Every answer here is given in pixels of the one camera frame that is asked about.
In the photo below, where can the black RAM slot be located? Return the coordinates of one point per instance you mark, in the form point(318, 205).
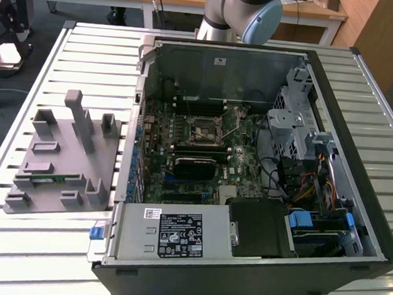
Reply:
point(199, 101)
point(196, 146)
point(199, 105)
point(196, 150)
point(196, 157)
point(196, 153)
point(199, 109)

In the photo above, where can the small silver heat sink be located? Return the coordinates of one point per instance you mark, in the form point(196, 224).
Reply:
point(229, 192)

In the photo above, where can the CPU socket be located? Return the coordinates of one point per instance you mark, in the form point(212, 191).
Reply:
point(202, 131)

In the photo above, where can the wooden cabinet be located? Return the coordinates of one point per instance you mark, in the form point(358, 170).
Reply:
point(386, 39)

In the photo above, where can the black PC case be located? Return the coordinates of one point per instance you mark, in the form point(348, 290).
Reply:
point(207, 283)

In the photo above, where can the green RAM stick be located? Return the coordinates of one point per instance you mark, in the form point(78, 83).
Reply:
point(59, 178)

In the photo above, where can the black plastic air shroud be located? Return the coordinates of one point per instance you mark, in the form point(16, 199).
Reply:
point(258, 226)

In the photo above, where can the metal disk bay cage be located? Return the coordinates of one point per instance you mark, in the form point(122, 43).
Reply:
point(282, 126)

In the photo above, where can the grey parts rack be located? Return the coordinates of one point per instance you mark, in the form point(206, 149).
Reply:
point(63, 165)

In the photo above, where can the black graphics card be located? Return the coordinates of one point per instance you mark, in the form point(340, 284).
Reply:
point(195, 169)

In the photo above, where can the green motherboard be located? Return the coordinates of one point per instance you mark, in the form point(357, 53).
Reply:
point(246, 164)

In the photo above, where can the thin metal locking lever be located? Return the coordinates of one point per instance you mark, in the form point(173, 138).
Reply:
point(189, 108)

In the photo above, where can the blue card retention clip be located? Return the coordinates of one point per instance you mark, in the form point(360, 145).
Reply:
point(132, 176)
point(134, 165)
point(131, 187)
point(136, 154)

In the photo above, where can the blue case latch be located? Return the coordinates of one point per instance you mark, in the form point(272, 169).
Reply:
point(96, 233)

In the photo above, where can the blue disk carrier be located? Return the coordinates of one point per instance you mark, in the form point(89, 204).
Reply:
point(301, 222)

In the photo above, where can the blue drive latch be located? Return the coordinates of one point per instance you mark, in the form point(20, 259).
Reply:
point(348, 222)

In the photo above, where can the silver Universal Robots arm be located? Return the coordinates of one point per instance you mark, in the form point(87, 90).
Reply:
point(223, 7)

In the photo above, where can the small cardboard box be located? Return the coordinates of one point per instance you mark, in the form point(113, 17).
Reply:
point(333, 3)

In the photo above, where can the silver power supply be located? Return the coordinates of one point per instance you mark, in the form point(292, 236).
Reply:
point(136, 231)

